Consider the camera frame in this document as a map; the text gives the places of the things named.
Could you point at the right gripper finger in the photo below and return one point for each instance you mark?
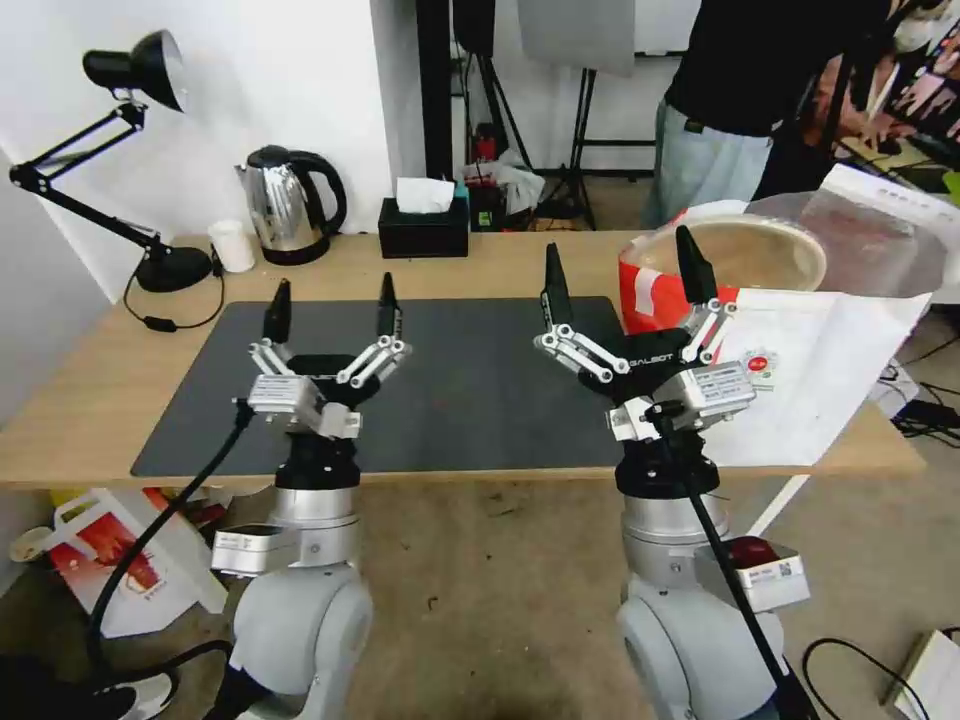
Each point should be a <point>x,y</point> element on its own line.
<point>696,274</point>
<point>555,292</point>

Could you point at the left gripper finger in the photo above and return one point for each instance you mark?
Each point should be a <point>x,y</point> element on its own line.
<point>277,315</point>
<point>387,311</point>

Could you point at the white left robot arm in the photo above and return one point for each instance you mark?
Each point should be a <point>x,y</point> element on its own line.
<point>315,622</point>

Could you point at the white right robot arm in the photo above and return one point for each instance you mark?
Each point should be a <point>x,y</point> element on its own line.
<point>675,645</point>

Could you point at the red white paper bag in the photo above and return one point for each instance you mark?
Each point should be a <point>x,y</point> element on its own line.
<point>649,296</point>

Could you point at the crumpled clear plastic bag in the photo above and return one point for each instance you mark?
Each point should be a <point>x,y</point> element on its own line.
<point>521,184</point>

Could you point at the white paper takeout bag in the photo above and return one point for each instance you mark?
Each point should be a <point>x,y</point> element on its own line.
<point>825,360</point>

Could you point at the red white shopping bag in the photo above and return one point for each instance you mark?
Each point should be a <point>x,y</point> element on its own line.
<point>135,570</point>

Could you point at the round paper bowl clear lid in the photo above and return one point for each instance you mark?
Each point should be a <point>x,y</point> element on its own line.
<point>757,251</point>

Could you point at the white paper cup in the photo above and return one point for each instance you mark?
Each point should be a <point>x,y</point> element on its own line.
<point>231,246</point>

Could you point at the black tissue box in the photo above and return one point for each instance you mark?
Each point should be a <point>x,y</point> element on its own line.
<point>422,231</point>

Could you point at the black box green label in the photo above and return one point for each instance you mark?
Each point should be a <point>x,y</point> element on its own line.
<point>487,210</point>

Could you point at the steel electric kettle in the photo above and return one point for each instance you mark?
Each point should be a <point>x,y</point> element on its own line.
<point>281,202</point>

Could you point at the white tissue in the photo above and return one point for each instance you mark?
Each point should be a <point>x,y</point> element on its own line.
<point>424,195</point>

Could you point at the teal small box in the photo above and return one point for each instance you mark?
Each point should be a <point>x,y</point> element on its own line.
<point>463,210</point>

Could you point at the white table leg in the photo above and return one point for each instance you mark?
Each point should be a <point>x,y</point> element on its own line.
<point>784,502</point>

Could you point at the black desk mat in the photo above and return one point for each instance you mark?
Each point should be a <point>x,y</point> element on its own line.
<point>465,420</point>

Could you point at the black tripod stand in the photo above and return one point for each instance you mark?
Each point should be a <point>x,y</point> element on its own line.
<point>504,112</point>
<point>583,142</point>

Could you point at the person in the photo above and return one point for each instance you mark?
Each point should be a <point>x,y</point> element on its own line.
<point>720,60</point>

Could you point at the white printed carton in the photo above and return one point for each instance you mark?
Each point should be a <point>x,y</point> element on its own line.
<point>900,196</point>

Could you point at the grey reflector panel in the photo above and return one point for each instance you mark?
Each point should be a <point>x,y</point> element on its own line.
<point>574,30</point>

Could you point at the black desk lamp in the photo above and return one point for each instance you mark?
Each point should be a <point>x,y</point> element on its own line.
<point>154,60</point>

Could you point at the small paper cup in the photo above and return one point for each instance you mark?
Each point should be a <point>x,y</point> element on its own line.
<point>28,544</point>

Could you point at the black and white shoe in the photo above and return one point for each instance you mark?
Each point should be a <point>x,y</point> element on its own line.
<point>112,694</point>

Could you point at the white flat box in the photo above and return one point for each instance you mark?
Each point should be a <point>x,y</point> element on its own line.
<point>930,675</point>

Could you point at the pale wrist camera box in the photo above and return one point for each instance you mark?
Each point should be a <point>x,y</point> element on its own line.
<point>277,394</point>
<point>716,386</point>

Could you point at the black door frame post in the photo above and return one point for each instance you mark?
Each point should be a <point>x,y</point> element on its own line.
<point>435,82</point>

